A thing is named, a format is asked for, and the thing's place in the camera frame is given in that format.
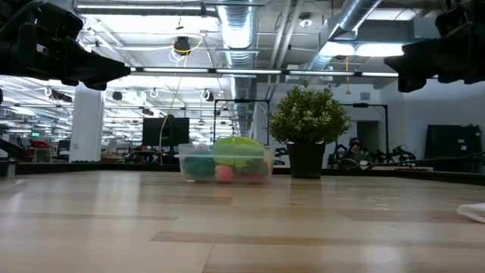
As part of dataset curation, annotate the person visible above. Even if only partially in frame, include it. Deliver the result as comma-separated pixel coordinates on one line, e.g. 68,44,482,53
346,136,364,164

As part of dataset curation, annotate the clear plastic tupperware container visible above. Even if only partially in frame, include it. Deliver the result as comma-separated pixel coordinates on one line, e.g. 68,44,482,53
177,143,276,185

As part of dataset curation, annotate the dark green toy bell pepper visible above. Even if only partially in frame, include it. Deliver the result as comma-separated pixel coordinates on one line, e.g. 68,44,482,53
184,149,216,179

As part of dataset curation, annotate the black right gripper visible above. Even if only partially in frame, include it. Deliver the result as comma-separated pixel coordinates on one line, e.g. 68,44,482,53
383,0,485,93

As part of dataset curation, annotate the potted green artificial plant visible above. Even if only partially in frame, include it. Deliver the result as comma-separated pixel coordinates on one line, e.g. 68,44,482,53
268,81,352,179

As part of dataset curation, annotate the black flat monitor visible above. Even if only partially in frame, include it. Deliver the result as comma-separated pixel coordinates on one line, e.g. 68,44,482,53
142,117,190,148

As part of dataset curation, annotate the white pillar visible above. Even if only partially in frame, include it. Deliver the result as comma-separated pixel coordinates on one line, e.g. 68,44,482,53
69,85,105,163

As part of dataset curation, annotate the silver spiral ventilation duct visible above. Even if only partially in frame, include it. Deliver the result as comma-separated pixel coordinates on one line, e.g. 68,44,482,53
306,0,382,73
217,0,258,126

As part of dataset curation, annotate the small pink round toy fruit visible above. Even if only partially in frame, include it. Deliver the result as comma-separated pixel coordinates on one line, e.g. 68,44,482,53
214,164,235,184

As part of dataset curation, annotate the black station frame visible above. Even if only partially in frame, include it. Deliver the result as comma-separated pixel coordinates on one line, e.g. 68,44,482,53
340,102,390,164

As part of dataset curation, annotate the black cabinet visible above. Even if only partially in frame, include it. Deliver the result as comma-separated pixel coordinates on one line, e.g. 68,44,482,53
426,124,483,172

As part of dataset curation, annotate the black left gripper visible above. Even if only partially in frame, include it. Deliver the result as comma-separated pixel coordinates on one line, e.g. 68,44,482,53
0,0,132,92

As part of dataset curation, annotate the black ceiling cable reel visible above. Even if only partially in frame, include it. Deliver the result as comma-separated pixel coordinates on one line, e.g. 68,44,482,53
173,36,192,57

